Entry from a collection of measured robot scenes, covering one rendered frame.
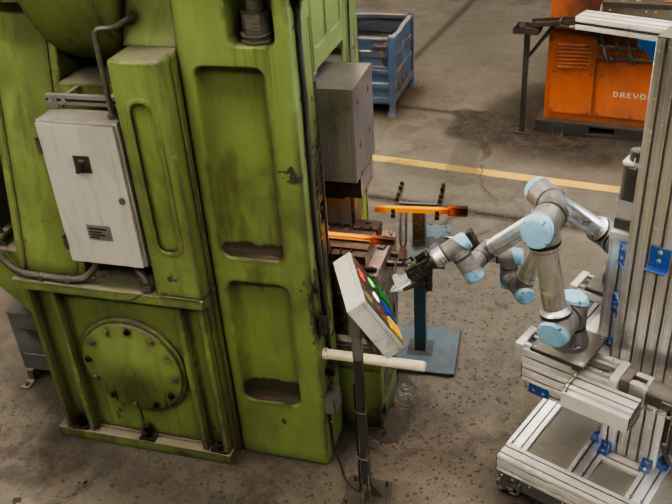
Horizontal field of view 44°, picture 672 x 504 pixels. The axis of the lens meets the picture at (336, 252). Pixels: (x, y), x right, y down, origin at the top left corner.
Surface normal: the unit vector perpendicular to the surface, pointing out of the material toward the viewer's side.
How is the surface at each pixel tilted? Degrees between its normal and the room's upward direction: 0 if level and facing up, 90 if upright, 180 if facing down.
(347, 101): 90
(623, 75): 90
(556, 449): 0
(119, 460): 0
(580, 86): 92
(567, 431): 0
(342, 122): 90
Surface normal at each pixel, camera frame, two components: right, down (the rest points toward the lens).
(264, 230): -0.28, 0.51
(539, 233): -0.61, 0.35
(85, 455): -0.07, -0.84
